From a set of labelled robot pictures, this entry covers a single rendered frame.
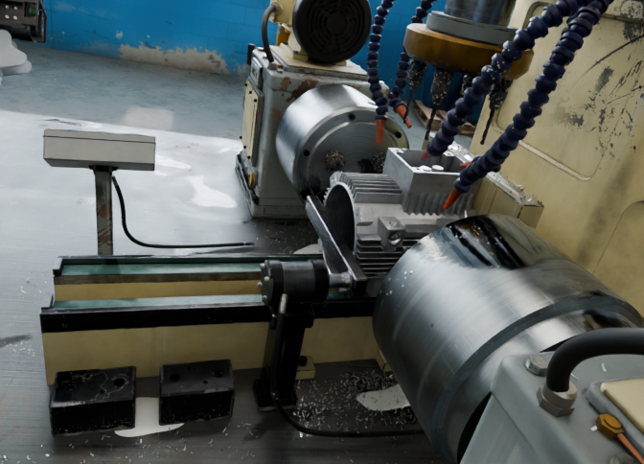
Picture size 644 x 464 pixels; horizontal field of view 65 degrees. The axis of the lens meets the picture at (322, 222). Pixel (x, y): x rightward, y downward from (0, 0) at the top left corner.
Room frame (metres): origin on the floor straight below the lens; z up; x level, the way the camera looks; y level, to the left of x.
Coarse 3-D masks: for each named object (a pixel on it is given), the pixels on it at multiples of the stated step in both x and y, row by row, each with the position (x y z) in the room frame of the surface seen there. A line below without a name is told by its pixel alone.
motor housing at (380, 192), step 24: (336, 192) 0.78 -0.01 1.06; (360, 192) 0.69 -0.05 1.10; (384, 192) 0.71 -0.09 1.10; (336, 216) 0.79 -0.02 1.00; (384, 216) 0.68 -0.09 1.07; (408, 216) 0.70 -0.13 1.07; (432, 216) 0.71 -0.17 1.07; (456, 216) 0.73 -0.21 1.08; (360, 240) 0.64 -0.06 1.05; (408, 240) 0.66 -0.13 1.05; (360, 264) 0.63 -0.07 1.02; (384, 264) 0.64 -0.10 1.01
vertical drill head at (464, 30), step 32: (448, 0) 0.76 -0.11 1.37; (480, 0) 0.72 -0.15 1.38; (512, 0) 0.74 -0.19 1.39; (416, 32) 0.73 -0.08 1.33; (448, 32) 0.72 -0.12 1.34; (480, 32) 0.70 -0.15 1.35; (512, 32) 0.72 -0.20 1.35; (416, 64) 0.77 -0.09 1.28; (448, 64) 0.69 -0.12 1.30; (480, 64) 0.68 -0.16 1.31; (512, 64) 0.69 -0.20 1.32
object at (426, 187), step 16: (400, 160) 0.75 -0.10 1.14; (416, 160) 0.81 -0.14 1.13; (432, 160) 0.82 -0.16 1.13; (448, 160) 0.81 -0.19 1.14; (400, 176) 0.73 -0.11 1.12; (416, 176) 0.70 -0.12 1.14; (432, 176) 0.71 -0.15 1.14; (448, 176) 0.72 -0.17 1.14; (416, 192) 0.70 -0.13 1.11; (432, 192) 0.71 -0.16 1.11; (448, 192) 0.72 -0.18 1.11; (416, 208) 0.70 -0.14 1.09; (432, 208) 0.71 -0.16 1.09; (448, 208) 0.73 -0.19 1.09; (464, 208) 0.74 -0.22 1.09
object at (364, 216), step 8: (336, 176) 0.77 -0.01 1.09; (360, 208) 0.66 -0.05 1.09; (368, 208) 0.66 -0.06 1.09; (360, 216) 0.65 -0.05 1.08; (368, 216) 0.65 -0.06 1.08; (464, 216) 0.72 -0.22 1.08; (360, 224) 0.65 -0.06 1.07; (368, 224) 0.66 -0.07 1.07; (320, 240) 0.77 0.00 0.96; (320, 248) 0.77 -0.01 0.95
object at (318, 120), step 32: (320, 96) 1.03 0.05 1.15; (352, 96) 1.02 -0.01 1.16; (288, 128) 1.00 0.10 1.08; (320, 128) 0.92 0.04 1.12; (352, 128) 0.94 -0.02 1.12; (384, 128) 0.97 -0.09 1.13; (288, 160) 0.94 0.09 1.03; (320, 160) 0.92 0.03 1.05; (352, 160) 0.94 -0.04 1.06; (384, 160) 0.94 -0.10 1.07; (320, 192) 0.92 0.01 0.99
